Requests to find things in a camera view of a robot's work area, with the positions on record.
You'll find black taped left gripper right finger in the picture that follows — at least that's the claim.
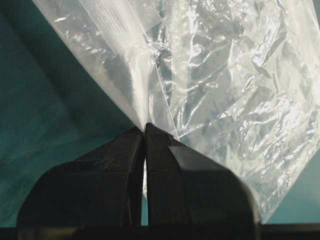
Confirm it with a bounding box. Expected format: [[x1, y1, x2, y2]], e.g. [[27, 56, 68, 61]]
[[145, 123, 261, 225]]

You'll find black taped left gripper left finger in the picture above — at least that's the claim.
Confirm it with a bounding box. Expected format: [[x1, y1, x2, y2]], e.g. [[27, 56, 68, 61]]
[[17, 127, 143, 227]]

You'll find clear zip bag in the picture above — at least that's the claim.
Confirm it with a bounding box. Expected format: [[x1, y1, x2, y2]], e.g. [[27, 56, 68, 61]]
[[35, 0, 320, 222]]

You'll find teal table mat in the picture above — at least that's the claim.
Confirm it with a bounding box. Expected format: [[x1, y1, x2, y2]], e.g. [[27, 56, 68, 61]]
[[0, 0, 320, 228]]

